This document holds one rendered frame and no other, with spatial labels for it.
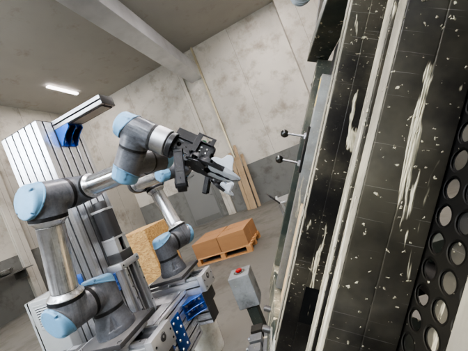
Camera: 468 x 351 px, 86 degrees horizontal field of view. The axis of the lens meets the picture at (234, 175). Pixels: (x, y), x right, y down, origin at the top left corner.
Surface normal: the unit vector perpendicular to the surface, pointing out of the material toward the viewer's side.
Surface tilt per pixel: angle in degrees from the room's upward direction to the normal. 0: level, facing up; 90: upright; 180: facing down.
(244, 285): 90
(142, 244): 90
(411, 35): 90
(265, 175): 90
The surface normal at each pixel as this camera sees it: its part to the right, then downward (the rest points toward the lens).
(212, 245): -0.29, 0.12
